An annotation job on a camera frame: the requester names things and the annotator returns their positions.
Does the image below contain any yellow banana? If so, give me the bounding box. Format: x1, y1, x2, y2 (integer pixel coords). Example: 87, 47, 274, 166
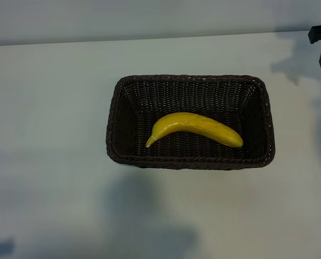
145, 112, 244, 148

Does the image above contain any dark brown woven basket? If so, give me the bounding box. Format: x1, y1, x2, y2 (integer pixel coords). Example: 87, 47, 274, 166
105, 74, 276, 171

